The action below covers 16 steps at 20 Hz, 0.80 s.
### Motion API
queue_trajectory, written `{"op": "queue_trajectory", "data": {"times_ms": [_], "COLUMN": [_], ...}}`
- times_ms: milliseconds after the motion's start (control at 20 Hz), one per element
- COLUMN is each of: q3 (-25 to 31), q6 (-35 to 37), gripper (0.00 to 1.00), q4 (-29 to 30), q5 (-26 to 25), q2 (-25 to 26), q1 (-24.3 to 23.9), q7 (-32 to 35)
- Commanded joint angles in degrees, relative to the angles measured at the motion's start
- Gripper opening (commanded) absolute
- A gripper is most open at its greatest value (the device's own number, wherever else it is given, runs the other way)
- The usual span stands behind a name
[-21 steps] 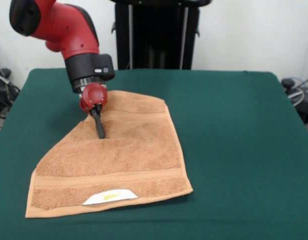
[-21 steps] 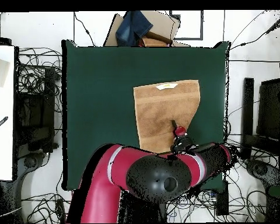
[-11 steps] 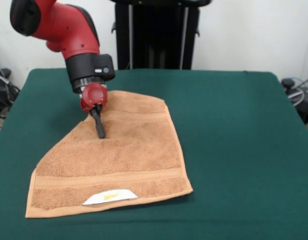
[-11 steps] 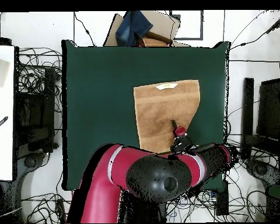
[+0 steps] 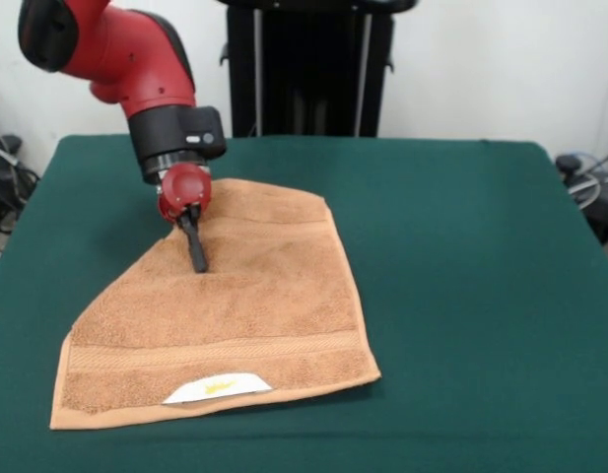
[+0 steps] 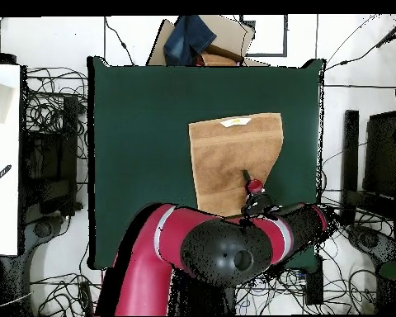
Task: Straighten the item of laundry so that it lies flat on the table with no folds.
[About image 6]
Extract white side table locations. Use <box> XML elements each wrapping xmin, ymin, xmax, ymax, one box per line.
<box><xmin>0</xmin><ymin>64</ymin><xmax>22</xmax><ymax>256</ymax></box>

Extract tan terry towel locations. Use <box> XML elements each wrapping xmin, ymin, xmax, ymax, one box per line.
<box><xmin>187</xmin><ymin>112</ymin><xmax>285</xmax><ymax>218</ymax></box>

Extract brown cardboard box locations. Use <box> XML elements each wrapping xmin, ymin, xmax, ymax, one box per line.
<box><xmin>146</xmin><ymin>14</ymin><xmax>270</xmax><ymax>67</ymax></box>

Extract grey square frame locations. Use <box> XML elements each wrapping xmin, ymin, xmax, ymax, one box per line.
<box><xmin>240</xmin><ymin>14</ymin><xmax>289</xmax><ymax>58</ymax></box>

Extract blue denim jeans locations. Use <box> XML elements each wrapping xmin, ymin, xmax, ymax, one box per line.
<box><xmin>163</xmin><ymin>14</ymin><xmax>218</xmax><ymax>66</ymax></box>

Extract black metal frame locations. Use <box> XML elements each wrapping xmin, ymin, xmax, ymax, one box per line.
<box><xmin>19</xmin><ymin>95</ymin><xmax>83</xmax><ymax>217</ymax></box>
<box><xmin>338</xmin><ymin>109</ymin><xmax>396</xmax><ymax>229</ymax></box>

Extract black cable with connector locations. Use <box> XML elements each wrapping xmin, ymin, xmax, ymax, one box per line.
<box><xmin>325</xmin><ymin>14</ymin><xmax>396</xmax><ymax>71</ymax></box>

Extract black striped stick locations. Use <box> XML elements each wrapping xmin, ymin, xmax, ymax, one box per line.
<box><xmin>0</xmin><ymin>163</ymin><xmax>13</xmax><ymax>191</ymax></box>

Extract dark green table cloth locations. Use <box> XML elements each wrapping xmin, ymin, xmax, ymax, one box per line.
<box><xmin>87</xmin><ymin>55</ymin><xmax>326</xmax><ymax>272</ymax></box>

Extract black cable tangle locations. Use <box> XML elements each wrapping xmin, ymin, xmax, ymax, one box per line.
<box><xmin>29</xmin><ymin>267</ymin><xmax>103</xmax><ymax>317</ymax></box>
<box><xmin>316</xmin><ymin>141</ymin><xmax>396</xmax><ymax>316</ymax></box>
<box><xmin>24</xmin><ymin>65</ymin><xmax>89</xmax><ymax>159</ymax></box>
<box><xmin>233</xmin><ymin>268</ymin><xmax>318</xmax><ymax>316</ymax></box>

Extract thin black cable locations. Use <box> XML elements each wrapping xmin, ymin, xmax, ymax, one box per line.
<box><xmin>103</xmin><ymin>16</ymin><xmax>135</xmax><ymax>66</ymax></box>

